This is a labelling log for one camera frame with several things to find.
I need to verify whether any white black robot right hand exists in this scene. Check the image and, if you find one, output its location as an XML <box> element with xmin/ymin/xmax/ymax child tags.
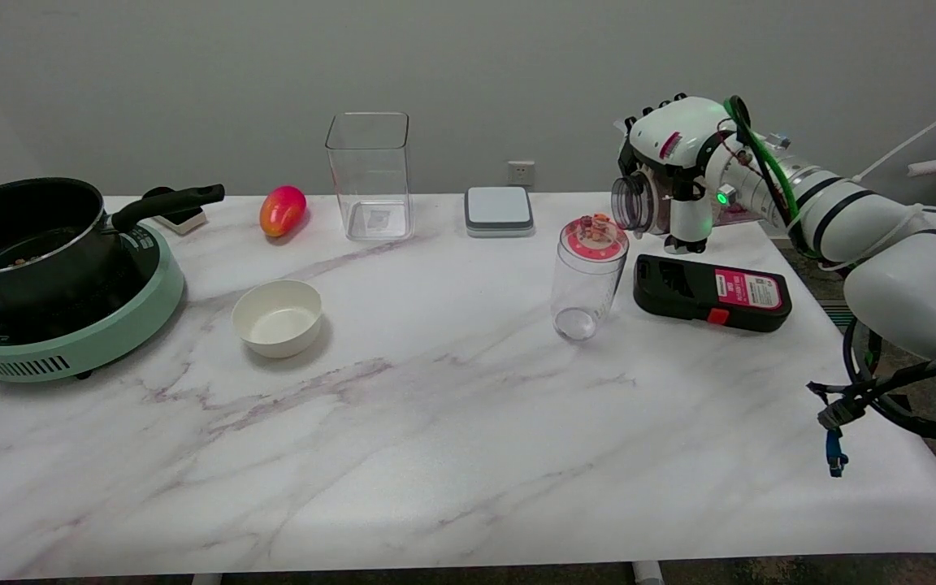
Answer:
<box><xmin>616</xmin><ymin>93</ymin><xmax>735</xmax><ymax>256</ymax></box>

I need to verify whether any clear jar with dark rim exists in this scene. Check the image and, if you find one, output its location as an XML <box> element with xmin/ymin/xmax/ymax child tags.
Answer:
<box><xmin>611</xmin><ymin>172</ymin><xmax>761</xmax><ymax>238</ymax></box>

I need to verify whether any clear cup with red funnel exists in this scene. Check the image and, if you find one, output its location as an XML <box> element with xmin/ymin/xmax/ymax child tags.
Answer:
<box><xmin>551</xmin><ymin>214</ymin><xmax>630</xmax><ymax>342</ymax></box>

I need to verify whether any black device with red label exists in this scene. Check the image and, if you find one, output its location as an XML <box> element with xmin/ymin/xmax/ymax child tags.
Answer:
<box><xmin>633</xmin><ymin>253</ymin><xmax>792</xmax><ymax>333</ymax></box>

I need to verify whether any grey white square lid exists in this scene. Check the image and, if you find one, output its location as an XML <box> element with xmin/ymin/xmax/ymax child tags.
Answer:
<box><xmin>464</xmin><ymin>186</ymin><xmax>535</xmax><ymax>238</ymax></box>

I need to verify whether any clear square plastic container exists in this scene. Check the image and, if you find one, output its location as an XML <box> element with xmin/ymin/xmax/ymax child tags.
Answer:
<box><xmin>325</xmin><ymin>112</ymin><xmax>414</xmax><ymax>242</ymax></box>

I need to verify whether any red yellow mango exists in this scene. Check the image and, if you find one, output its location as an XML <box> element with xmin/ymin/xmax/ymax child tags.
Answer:
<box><xmin>259</xmin><ymin>185</ymin><xmax>308</xmax><ymax>238</ymax></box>

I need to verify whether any white bowl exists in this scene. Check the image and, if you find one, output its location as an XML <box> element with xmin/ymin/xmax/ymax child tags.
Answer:
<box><xmin>232</xmin><ymin>279</ymin><xmax>323</xmax><ymax>360</ymax></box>

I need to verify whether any mint green induction cooker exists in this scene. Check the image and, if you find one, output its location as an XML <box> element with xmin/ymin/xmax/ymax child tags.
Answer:
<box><xmin>0</xmin><ymin>221</ymin><xmax>186</xmax><ymax>384</ymax></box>

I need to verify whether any green black robot cable bundle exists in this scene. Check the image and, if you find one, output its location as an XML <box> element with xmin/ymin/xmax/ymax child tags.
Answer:
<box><xmin>721</xmin><ymin>96</ymin><xmax>804</xmax><ymax>238</ymax></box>

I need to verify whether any black corrugated robot cable loop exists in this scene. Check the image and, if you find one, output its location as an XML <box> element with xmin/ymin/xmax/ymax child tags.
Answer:
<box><xmin>808</xmin><ymin>321</ymin><xmax>936</xmax><ymax>479</ymax></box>

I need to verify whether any black saucepan with handle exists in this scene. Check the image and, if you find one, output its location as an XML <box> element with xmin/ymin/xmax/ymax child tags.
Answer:
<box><xmin>0</xmin><ymin>177</ymin><xmax>226</xmax><ymax>315</ymax></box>

